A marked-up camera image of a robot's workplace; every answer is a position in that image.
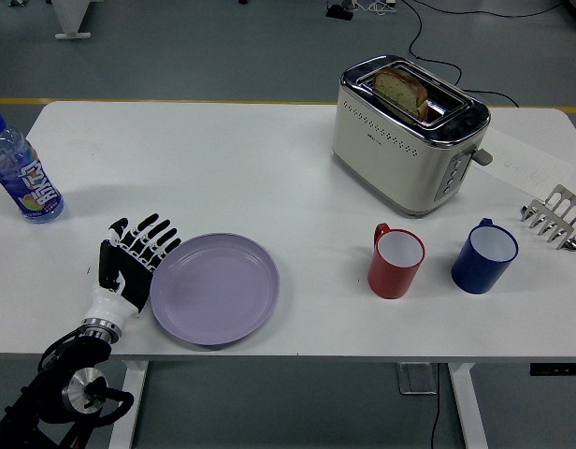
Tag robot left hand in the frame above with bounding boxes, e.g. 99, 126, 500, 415
81, 212, 182, 328

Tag purple round plate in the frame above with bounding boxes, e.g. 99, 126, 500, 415
150, 232, 281, 347

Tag white table leg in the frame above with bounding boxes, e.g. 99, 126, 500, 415
108, 360, 151, 449
444, 362, 490, 449

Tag blue plastic drink bottle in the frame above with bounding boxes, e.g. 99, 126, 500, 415
0, 109, 65, 225

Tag red mug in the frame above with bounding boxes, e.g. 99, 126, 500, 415
367, 222, 426, 299

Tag white stand foot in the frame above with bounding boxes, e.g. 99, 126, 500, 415
51, 0, 93, 41

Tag cream and chrome toaster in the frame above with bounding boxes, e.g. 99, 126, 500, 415
332, 54, 495, 219

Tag brown bread slice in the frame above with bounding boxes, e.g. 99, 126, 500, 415
372, 65, 430, 121

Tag black floor power adapter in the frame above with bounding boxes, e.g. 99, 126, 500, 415
324, 4, 354, 22

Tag blue mug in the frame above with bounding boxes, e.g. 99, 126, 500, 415
451, 217, 520, 296

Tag white paper sheet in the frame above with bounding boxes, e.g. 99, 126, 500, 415
477, 128, 576, 200

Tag silver metal toast rack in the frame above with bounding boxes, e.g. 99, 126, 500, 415
519, 183, 576, 253

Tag black table control panel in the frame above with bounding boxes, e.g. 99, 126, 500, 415
529, 362, 576, 377

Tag clear plastic bracket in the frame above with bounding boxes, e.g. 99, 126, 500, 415
396, 362, 441, 397

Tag thin black hanging cable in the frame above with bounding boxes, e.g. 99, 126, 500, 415
427, 364, 447, 449

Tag black toaster power cable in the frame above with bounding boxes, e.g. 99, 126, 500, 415
399, 0, 521, 109

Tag white floor cables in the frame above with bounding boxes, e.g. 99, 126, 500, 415
351, 0, 399, 15

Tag black floor cable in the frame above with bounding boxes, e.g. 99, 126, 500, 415
407, 0, 574, 20

